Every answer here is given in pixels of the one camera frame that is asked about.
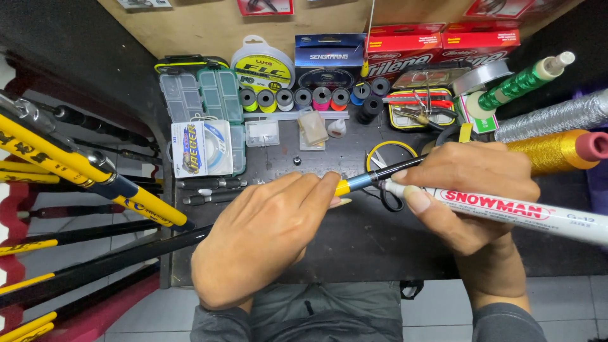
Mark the hanging grey lure packet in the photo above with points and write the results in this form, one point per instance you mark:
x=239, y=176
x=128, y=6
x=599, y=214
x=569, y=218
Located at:
x=142, y=4

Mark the thin white stick yellow tip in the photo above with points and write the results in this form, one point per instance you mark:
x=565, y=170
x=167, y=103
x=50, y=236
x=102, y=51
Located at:
x=365, y=66

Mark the black tape roll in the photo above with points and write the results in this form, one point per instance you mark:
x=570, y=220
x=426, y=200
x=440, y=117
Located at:
x=446, y=133

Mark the hanging red lure packet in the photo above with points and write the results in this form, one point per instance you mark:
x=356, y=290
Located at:
x=498, y=7
x=266, y=7

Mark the small clear plastic box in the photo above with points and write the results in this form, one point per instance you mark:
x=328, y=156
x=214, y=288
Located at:
x=262, y=133

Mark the person's right hand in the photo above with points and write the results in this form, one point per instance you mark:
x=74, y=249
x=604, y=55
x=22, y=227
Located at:
x=475, y=164

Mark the white green small box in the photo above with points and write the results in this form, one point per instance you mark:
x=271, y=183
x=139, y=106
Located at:
x=484, y=124

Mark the open yellow tin case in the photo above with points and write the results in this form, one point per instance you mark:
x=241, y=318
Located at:
x=403, y=121

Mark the silver metallic thread cone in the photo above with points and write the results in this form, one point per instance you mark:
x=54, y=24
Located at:
x=551, y=116

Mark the green metallic thread cone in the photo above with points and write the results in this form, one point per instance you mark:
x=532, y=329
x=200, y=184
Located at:
x=513, y=85

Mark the blue fishing line box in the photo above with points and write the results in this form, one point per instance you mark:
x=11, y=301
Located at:
x=327, y=54

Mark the red rod stand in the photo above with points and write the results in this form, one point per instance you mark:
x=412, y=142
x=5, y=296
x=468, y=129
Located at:
x=12, y=266

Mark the black yellow tackle box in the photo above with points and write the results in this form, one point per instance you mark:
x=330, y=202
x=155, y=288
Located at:
x=190, y=61

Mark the white fishing line packet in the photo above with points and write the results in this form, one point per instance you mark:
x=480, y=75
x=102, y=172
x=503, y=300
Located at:
x=199, y=149

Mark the gold metallic thread cone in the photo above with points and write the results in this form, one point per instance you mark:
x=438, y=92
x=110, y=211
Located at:
x=551, y=149

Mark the bundle of yellow black rods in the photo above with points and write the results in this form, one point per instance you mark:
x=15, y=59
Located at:
x=71, y=164

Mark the yellow fishing line spool pack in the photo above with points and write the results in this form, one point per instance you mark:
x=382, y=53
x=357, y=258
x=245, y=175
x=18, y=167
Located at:
x=263, y=66

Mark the person's left hand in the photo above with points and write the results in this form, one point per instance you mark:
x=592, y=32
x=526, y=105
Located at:
x=256, y=237

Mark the person's grey trousers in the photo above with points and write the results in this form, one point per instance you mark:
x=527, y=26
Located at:
x=327, y=313

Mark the red fishing line box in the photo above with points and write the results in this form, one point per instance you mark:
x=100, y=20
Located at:
x=403, y=52
x=479, y=45

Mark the black fishing rod blue band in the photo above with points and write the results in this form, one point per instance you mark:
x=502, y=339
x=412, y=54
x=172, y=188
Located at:
x=118, y=259

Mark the purple thread cone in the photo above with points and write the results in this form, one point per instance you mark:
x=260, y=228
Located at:
x=597, y=190

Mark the white marker pen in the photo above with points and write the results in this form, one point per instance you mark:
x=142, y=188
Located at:
x=513, y=211

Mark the small white bottle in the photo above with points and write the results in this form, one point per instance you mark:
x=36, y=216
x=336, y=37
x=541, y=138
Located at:
x=337, y=129

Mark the clear plastic tube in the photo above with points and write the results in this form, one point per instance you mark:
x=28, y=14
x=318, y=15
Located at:
x=285, y=115

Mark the row of small thread spools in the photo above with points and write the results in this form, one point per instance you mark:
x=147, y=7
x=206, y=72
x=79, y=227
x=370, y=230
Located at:
x=304, y=99

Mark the clear green tackle box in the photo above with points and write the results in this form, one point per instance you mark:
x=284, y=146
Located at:
x=216, y=95

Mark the clear line spool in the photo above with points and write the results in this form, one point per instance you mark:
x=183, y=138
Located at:
x=479, y=76

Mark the clear box with beige block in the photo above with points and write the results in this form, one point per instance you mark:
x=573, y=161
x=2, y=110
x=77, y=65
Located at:
x=312, y=129

